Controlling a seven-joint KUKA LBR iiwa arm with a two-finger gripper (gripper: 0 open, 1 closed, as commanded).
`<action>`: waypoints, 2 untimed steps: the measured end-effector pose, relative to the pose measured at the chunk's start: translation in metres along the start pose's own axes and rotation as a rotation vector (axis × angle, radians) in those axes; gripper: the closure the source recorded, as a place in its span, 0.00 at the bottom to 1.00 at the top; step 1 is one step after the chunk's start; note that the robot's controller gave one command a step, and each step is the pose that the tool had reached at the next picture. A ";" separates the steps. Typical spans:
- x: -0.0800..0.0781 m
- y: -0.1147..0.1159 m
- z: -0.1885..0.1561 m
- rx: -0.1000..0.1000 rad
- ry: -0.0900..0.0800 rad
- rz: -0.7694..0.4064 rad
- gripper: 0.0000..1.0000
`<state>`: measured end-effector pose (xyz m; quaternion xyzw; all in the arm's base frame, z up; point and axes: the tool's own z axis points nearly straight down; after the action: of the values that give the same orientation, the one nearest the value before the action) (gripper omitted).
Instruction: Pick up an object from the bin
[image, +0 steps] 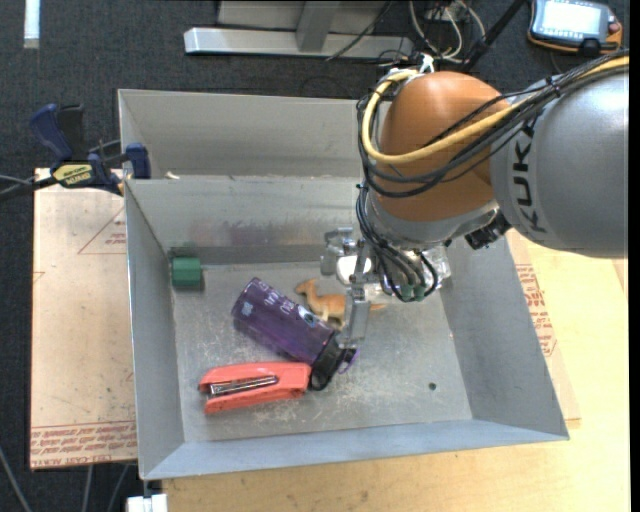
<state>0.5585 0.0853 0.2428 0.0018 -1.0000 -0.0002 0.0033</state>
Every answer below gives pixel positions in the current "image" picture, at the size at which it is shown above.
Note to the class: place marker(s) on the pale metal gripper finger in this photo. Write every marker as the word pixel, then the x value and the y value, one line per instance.
pixel 330 260
pixel 355 322

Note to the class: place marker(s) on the orange toy kangaroo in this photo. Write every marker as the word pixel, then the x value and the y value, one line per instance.
pixel 327 302

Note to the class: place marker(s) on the purple plastic bottle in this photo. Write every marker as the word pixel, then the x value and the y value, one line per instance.
pixel 280 320

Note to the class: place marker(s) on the grey metal bin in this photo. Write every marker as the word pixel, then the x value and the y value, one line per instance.
pixel 400 390

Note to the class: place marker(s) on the red stapler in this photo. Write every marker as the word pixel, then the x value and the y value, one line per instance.
pixel 260 387

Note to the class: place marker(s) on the dark green block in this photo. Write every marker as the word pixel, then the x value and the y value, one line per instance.
pixel 186 272

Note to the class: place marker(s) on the brown cardboard board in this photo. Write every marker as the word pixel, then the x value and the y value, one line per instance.
pixel 80 325

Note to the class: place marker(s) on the black cylinder on white bracket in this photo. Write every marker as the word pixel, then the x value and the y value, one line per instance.
pixel 484 234

